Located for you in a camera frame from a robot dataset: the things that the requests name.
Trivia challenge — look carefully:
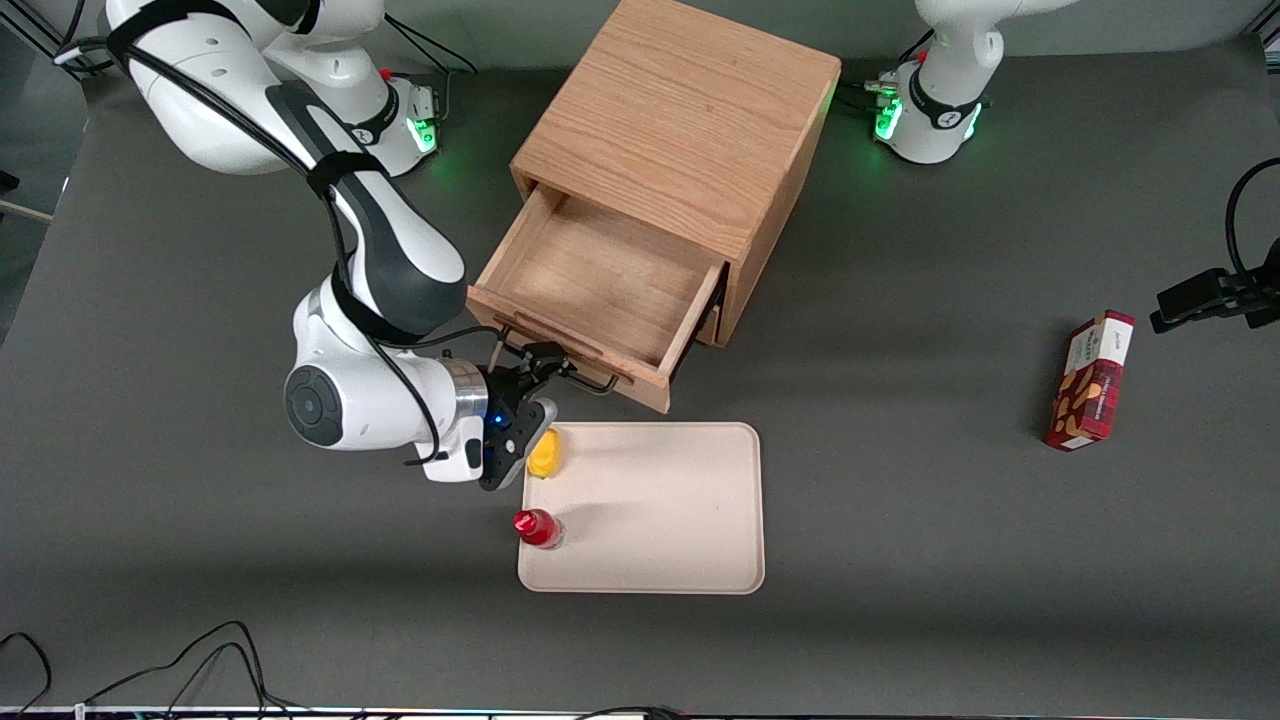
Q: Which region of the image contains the black looped floor cable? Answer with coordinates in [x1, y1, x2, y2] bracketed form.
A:
[85, 620, 311, 717]

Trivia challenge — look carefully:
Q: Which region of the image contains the black short floor cable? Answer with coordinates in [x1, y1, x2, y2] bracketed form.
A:
[0, 632, 53, 717]

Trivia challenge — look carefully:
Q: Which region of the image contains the black wire drawer handle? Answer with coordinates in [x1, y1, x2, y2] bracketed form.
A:
[493, 318, 621, 395]

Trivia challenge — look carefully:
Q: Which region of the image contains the red snack box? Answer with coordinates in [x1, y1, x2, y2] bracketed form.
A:
[1044, 310, 1137, 452]

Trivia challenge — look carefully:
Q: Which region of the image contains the black arm base cable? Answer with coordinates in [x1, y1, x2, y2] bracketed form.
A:
[380, 18, 479, 126]

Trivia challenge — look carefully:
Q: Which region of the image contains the black arched cable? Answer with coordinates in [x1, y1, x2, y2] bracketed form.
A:
[1225, 157, 1280, 283]

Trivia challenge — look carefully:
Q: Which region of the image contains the yellow lemon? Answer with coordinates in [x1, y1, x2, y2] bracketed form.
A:
[526, 428, 564, 479]

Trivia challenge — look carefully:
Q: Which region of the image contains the wooden drawer cabinet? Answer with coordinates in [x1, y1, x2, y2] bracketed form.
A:
[510, 0, 842, 348]

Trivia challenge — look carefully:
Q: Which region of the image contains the aluminium frame profile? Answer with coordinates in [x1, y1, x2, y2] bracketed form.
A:
[0, 0, 81, 61]

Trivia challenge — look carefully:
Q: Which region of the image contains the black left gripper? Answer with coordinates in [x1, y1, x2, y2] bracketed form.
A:
[1150, 238, 1280, 335]

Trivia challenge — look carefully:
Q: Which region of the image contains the beige plastic tray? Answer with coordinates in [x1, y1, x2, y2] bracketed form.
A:
[517, 421, 766, 595]

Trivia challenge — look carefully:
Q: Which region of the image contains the red capped bottle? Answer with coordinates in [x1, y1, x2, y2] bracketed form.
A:
[513, 508, 564, 550]

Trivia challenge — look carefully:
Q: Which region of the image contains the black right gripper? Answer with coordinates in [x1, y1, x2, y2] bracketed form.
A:
[477, 342, 571, 492]

